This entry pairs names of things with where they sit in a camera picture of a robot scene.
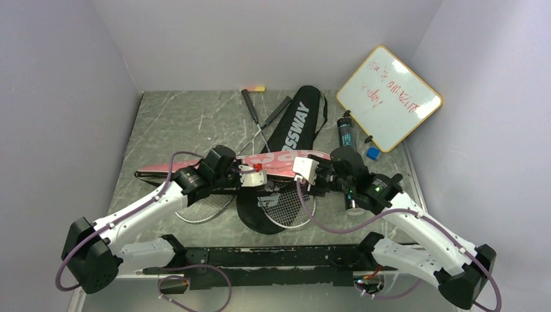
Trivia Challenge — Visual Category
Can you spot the black racket bag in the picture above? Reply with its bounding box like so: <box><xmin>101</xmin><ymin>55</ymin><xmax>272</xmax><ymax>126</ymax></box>
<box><xmin>236</xmin><ymin>86</ymin><xmax>327</xmax><ymax>235</ymax></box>

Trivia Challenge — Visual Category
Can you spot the yellow pink marker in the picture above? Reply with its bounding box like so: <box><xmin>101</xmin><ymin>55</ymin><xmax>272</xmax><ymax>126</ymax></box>
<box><xmin>240</xmin><ymin>86</ymin><xmax>266</xmax><ymax>92</ymax></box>

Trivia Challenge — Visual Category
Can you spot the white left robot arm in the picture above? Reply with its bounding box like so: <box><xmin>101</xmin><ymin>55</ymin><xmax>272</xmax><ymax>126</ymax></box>
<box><xmin>55</xmin><ymin>145</ymin><xmax>248</xmax><ymax>294</ymax></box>

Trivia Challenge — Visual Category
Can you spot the white racket right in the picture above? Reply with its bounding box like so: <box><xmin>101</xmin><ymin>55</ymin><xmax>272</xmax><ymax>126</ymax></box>
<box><xmin>252</xmin><ymin>96</ymin><xmax>320</xmax><ymax>235</ymax></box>

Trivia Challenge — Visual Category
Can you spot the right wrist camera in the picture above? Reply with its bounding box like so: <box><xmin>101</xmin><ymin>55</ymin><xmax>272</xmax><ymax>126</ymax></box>
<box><xmin>292</xmin><ymin>157</ymin><xmax>319</xmax><ymax>185</ymax></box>

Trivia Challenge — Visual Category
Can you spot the black shuttlecock tube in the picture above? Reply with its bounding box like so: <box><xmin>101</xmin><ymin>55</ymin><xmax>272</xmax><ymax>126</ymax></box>
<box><xmin>336</xmin><ymin>117</ymin><xmax>366</xmax><ymax>216</ymax></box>

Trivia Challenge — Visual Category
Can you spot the white racket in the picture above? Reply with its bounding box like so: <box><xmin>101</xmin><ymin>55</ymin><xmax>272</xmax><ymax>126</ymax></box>
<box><xmin>252</xmin><ymin>96</ymin><xmax>320</xmax><ymax>235</ymax></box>
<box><xmin>175</xmin><ymin>89</ymin><xmax>272</xmax><ymax>225</ymax></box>

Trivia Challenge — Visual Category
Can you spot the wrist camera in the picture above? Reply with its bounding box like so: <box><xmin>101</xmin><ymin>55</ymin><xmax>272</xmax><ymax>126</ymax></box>
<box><xmin>292</xmin><ymin>157</ymin><xmax>319</xmax><ymax>185</ymax></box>
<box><xmin>238</xmin><ymin>163</ymin><xmax>268</xmax><ymax>187</ymax></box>

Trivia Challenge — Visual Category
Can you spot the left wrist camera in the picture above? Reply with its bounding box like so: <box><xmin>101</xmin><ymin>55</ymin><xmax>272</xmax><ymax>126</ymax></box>
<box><xmin>238</xmin><ymin>163</ymin><xmax>268</xmax><ymax>187</ymax></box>

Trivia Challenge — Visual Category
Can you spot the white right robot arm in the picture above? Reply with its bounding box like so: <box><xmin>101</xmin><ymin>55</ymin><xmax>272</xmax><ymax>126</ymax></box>
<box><xmin>292</xmin><ymin>148</ymin><xmax>502</xmax><ymax>311</ymax></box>

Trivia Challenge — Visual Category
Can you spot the pink racket bag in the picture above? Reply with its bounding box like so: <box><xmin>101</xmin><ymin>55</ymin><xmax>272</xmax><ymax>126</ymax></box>
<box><xmin>134</xmin><ymin>150</ymin><xmax>331</xmax><ymax>185</ymax></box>

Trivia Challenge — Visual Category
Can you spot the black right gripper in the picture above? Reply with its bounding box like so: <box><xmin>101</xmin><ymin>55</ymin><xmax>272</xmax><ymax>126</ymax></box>
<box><xmin>300</xmin><ymin>154</ymin><xmax>353</xmax><ymax>196</ymax></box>

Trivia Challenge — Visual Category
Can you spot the white racket left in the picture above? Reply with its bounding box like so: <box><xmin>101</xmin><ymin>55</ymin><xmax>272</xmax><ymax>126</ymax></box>
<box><xmin>175</xmin><ymin>89</ymin><xmax>272</xmax><ymax>225</ymax></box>

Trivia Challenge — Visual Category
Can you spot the whiteboard with yellow frame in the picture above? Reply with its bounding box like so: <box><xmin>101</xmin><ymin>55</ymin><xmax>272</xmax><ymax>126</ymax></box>
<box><xmin>337</xmin><ymin>45</ymin><xmax>444</xmax><ymax>152</ymax></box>

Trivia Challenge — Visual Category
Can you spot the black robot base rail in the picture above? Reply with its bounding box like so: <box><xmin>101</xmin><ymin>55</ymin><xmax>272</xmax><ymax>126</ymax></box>
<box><xmin>143</xmin><ymin>244</ymin><xmax>382</xmax><ymax>290</ymax></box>

